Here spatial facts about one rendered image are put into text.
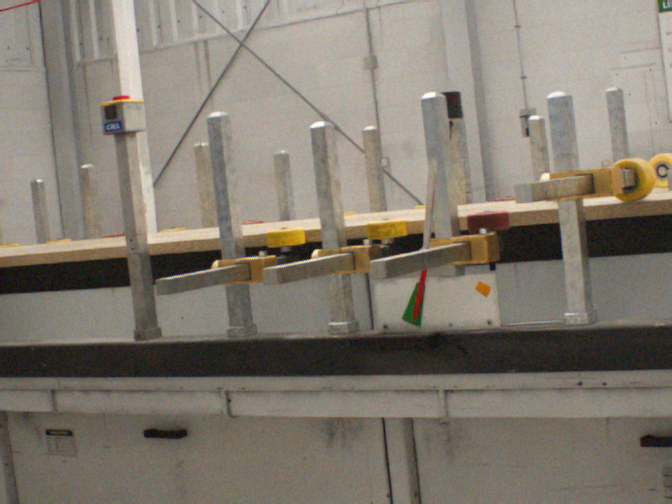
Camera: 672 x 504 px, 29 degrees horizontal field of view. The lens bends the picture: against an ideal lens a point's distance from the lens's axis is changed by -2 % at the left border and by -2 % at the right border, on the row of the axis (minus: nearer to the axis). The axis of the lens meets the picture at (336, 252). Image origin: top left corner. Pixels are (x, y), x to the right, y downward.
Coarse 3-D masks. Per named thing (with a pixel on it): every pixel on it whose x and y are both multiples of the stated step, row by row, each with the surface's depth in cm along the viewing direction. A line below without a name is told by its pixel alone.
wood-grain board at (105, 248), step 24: (360, 216) 339; (384, 216) 316; (408, 216) 296; (528, 216) 250; (552, 216) 247; (600, 216) 242; (624, 216) 239; (96, 240) 394; (120, 240) 362; (168, 240) 312; (192, 240) 296; (216, 240) 292; (264, 240) 285; (312, 240) 278; (0, 264) 331; (24, 264) 326
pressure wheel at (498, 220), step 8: (472, 216) 243; (480, 216) 242; (488, 216) 242; (496, 216) 242; (504, 216) 243; (472, 224) 243; (480, 224) 242; (488, 224) 242; (496, 224) 242; (504, 224) 243; (472, 232) 244; (496, 232) 245
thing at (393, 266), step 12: (420, 252) 220; (432, 252) 224; (444, 252) 227; (456, 252) 231; (468, 252) 235; (372, 264) 212; (384, 264) 210; (396, 264) 213; (408, 264) 216; (420, 264) 220; (432, 264) 223; (372, 276) 212; (384, 276) 211
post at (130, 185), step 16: (128, 144) 278; (128, 160) 278; (128, 176) 279; (128, 192) 279; (128, 208) 280; (144, 208) 282; (128, 224) 280; (144, 224) 281; (128, 240) 281; (144, 240) 281; (128, 256) 281; (144, 256) 281; (144, 272) 280; (144, 288) 280; (144, 304) 280; (144, 320) 280; (144, 336) 280; (160, 336) 283
